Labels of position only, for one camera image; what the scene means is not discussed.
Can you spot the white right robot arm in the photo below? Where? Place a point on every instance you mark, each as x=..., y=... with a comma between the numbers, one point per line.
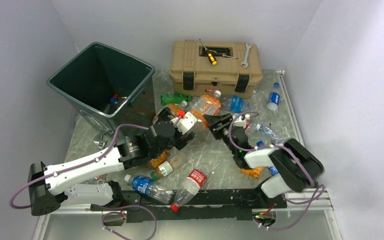
x=297, y=167

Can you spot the dark green plastic bin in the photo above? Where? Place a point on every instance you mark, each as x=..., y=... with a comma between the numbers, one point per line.
x=94, y=75

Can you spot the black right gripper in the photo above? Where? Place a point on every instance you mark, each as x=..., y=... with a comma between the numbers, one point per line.
x=213, y=121

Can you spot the blue label water bottle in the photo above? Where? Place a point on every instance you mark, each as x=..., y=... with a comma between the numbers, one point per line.
x=150, y=188

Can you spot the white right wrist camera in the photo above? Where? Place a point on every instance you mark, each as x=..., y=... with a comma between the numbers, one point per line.
x=241, y=120

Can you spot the red handle adjustable wrench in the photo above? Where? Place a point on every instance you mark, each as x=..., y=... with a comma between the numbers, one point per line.
x=100, y=141

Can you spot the crushed orange label bottle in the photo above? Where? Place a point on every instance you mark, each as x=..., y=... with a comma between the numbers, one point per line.
x=175, y=109

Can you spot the large orange label bottle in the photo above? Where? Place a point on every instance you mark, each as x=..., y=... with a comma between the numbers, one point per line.
x=207, y=105

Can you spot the crushed blue label bottle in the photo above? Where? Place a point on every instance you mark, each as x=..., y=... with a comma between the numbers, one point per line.
x=235, y=104

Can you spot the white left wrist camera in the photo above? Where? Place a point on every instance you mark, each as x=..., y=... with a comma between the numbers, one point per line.
x=186, y=123

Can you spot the tan plastic toolbox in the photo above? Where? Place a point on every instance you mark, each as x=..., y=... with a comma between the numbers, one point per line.
x=192, y=74

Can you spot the thin dark screwdriver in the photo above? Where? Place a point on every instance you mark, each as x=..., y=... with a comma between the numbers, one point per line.
x=221, y=54

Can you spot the yellow black screwdriver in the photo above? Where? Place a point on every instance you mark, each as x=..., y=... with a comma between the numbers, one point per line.
x=209, y=54

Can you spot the orange juice bottle gold cap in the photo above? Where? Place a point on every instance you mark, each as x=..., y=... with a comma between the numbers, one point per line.
x=155, y=162

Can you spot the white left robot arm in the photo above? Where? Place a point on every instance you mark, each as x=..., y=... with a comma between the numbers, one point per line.
x=53, y=186

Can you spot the clear bottle blue cap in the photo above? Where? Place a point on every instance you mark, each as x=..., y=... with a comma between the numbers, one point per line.
x=273, y=137

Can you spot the silver open-end wrench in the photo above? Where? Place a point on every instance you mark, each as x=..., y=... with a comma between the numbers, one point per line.
x=245, y=62

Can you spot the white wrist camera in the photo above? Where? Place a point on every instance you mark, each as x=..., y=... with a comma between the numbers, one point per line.
x=241, y=120
x=186, y=123

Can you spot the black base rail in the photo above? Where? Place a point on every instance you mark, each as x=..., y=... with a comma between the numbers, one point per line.
x=236, y=203

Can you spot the clear bottle red label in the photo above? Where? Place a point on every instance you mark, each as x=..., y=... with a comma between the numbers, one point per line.
x=191, y=186

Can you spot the orange juice bottle right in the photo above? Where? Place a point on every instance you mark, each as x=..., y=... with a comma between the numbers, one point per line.
x=254, y=172

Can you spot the blue label bottle far right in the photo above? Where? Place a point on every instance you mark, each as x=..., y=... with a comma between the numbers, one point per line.
x=274, y=97

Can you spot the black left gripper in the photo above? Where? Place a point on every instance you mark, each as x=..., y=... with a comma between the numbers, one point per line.
x=186, y=137

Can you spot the small red cap bottle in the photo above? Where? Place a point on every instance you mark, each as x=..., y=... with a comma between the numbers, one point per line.
x=116, y=101

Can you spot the green plastic bottle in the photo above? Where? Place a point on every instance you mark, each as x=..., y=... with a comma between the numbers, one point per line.
x=174, y=98

